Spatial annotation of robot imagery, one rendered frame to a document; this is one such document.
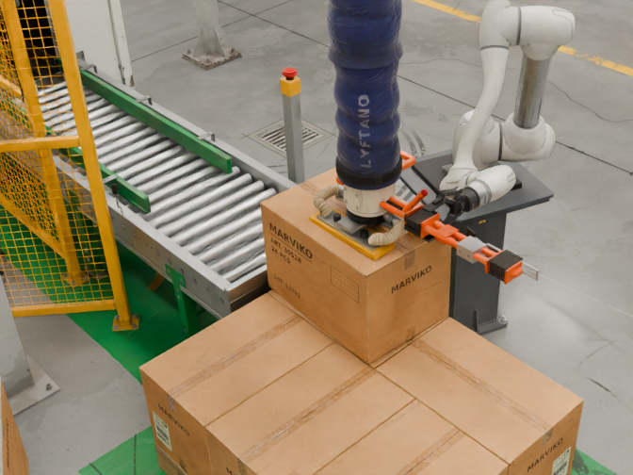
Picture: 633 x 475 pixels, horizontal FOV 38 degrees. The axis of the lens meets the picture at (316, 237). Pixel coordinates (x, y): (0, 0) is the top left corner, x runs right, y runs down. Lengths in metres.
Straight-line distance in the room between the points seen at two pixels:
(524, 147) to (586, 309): 1.04
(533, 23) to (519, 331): 1.56
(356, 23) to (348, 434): 1.31
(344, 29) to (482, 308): 1.81
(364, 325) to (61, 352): 1.69
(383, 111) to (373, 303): 0.65
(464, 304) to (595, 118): 2.22
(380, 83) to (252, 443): 1.23
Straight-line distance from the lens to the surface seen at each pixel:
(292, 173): 4.40
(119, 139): 4.79
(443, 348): 3.39
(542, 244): 4.85
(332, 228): 3.24
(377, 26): 2.82
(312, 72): 6.53
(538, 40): 3.35
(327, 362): 3.33
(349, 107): 2.95
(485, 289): 4.17
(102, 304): 4.39
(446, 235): 2.98
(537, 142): 3.75
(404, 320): 3.32
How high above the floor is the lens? 2.84
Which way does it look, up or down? 36 degrees down
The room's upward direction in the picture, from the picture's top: 3 degrees counter-clockwise
